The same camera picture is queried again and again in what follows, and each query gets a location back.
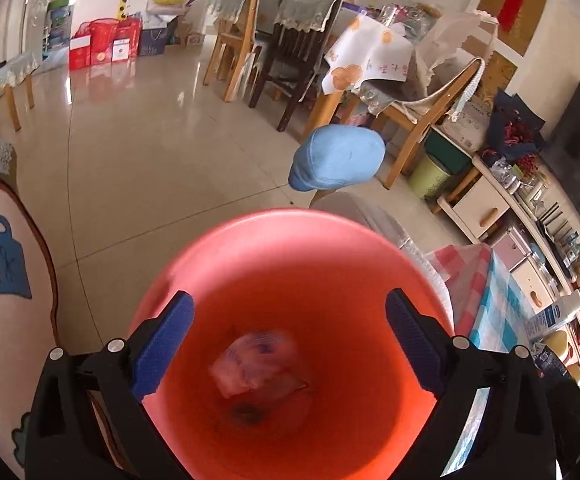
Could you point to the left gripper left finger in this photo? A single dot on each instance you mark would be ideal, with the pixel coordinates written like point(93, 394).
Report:
point(143, 358)

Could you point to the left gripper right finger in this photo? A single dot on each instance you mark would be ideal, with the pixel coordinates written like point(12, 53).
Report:
point(432, 353)

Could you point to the pink wrapper trash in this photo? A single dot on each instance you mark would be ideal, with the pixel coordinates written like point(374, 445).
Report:
point(263, 365)

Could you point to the red plastic trash bucket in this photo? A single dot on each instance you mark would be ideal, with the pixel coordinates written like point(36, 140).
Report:
point(321, 281)

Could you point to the green trash bin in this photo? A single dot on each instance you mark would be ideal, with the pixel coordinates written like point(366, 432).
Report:
point(428, 176)

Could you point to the blue checkered tablecloth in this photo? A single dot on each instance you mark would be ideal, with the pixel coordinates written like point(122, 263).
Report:
point(488, 306)

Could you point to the white plastic milk bottle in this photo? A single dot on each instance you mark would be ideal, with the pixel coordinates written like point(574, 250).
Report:
point(552, 317)

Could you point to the beige sofa cushion teapot print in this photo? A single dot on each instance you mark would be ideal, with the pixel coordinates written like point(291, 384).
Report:
point(28, 299)

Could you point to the white TV cabinet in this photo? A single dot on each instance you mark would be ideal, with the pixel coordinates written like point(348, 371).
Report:
point(486, 211)

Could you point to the blue cushioned stool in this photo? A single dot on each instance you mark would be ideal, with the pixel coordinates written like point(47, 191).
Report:
point(336, 156)

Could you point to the light wooden chair right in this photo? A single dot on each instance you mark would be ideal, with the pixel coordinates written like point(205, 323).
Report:
point(416, 118)

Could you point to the light wooden chair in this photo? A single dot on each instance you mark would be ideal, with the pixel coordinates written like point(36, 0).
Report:
point(416, 118)
point(235, 22)

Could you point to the dark blue flower bouquet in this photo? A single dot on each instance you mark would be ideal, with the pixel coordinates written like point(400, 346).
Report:
point(514, 130)

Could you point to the white orange-print tablecloth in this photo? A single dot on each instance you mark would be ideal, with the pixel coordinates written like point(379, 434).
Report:
point(366, 50)

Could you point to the red gift boxes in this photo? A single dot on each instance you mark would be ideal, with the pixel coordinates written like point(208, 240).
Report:
point(103, 41)

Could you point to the light wooden chair far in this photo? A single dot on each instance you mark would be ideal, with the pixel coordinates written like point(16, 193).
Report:
point(235, 22)

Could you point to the dark wooden dining chair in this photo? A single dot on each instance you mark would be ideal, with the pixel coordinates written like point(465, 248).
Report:
point(293, 58)

